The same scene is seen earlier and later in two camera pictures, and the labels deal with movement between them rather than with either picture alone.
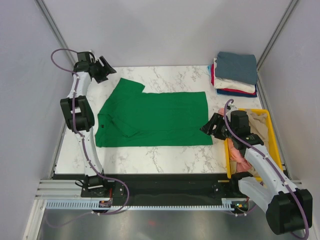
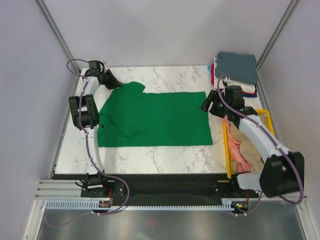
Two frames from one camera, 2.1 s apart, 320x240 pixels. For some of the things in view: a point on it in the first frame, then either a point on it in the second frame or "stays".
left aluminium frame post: [56, 31] stays
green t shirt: [130, 117] stays
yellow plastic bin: [227, 149] stays
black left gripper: [108, 69] → [115, 83]
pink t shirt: [238, 157] stays
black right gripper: [214, 120] → [212, 97]
